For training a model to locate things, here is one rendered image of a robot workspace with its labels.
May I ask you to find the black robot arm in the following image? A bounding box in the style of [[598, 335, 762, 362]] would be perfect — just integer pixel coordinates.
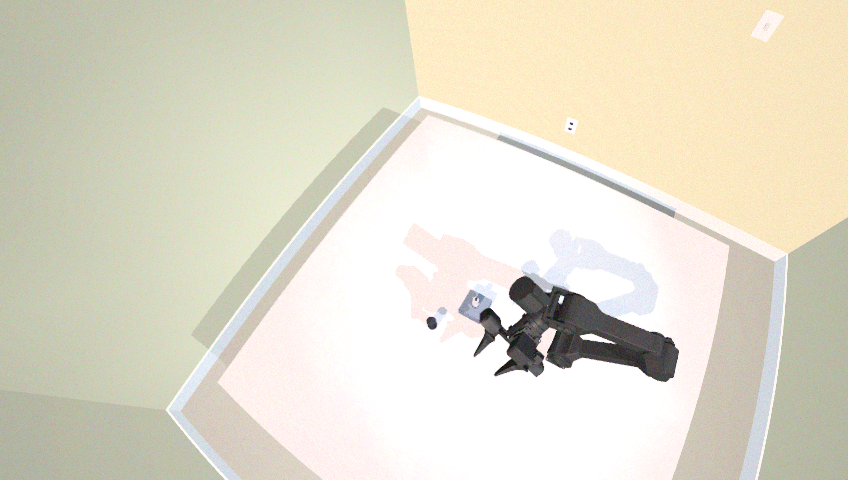
[[506, 276, 679, 382]]

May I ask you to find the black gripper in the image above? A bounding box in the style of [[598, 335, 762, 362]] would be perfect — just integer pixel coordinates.
[[473, 308, 546, 377]]

